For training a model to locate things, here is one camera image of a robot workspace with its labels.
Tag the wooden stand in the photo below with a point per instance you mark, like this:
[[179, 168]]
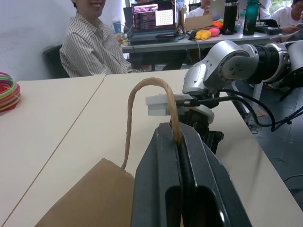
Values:
[[181, 22]]

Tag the open black laptop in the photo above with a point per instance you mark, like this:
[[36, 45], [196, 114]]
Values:
[[154, 21]]

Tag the person in white t-shirt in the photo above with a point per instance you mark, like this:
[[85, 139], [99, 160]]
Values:
[[200, 9]]

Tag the person in white shirt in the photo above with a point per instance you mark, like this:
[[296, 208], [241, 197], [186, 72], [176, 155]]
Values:
[[287, 16]]

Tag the black office chair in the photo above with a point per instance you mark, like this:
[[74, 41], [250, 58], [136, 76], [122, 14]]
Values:
[[53, 61]]

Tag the grey background desk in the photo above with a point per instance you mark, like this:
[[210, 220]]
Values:
[[165, 45]]

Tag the person in striped shirt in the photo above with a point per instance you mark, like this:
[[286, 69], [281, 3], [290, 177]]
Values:
[[90, 47]]

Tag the stack of colourful rings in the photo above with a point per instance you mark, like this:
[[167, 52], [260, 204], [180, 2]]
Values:
[[8, 93]]

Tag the yellow plush toy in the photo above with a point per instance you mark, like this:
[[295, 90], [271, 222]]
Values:
[[203, 34]]

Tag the orange and green plush toy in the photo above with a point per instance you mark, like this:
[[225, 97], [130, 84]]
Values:
[[218, 23]]

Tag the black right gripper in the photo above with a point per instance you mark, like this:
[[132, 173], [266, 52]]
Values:
[[198, 123]]

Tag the pink plush toy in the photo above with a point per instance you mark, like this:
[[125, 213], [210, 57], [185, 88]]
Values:
[[214, 32]]

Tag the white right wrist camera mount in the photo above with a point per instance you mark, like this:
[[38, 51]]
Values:
[[157, 105]]

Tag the black thermos bottle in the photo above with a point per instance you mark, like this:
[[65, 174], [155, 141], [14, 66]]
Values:
[[229, 19]]

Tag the black flat device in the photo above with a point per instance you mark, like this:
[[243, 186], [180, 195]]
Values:
[[268, 30]]

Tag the brown cardboard box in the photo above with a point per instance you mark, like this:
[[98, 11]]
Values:
[[198, 22]]

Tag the dark green water bottle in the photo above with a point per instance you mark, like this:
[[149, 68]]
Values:
[[249, 20]]

